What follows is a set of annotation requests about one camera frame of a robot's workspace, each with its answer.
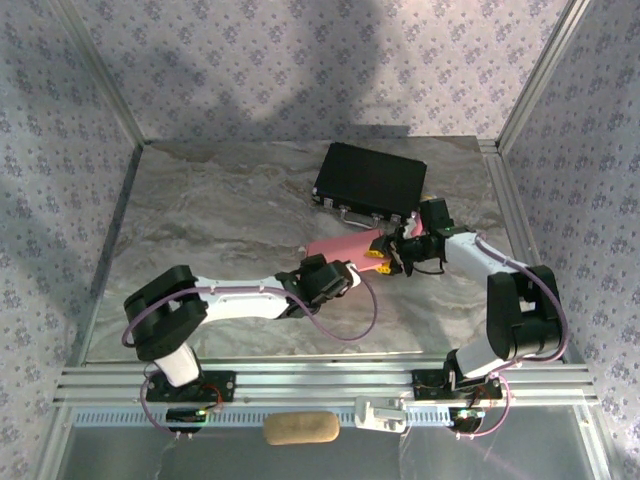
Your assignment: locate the pink paper box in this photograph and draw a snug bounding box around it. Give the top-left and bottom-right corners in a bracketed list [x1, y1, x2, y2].
[305, 230, 401, 275]

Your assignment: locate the black briefcase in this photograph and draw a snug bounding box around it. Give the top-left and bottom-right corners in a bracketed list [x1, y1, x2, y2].
[310, 142, 428, 232]

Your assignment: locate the white plastic clamp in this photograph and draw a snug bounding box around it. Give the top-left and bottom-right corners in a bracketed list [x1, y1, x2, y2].
[353, 396, 407, 434]

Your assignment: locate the tan sponge block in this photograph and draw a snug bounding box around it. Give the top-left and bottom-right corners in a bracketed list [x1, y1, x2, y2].
[262, 410, 341, 446]

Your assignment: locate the right small circuit board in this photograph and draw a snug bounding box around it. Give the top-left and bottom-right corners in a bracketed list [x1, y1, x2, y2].
[447, 407, 486, 432]

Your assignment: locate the small circuit board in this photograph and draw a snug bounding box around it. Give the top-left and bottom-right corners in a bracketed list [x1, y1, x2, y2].
[166, 407, 207, 434]
[447, 407, 486, 432]

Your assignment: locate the left small circuit board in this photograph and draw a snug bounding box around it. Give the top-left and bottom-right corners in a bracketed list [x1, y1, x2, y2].
[166, 407, 207, 434]

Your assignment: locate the aluminium mounting rail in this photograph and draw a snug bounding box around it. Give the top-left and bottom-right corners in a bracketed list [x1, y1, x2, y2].
[52, 355, 601, 407]

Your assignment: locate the aluminium side rail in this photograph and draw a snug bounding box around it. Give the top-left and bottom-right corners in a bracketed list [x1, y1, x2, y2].
[478, 139, 569, 361]

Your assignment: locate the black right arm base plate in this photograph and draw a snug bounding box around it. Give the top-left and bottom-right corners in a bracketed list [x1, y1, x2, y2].
[412, 369, 504, 401]

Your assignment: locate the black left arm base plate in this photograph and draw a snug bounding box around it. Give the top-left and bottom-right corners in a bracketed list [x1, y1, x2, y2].
[144, 370, 237, 404]

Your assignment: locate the aluminium frame post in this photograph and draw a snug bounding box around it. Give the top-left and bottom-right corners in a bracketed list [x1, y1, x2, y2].
[52, 0, 147, 147]
[495, 0, 594, 151]

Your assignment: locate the white slotted cable duct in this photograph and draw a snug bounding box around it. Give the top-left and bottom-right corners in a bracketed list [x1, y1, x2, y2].
[72, 410, 586, 429]

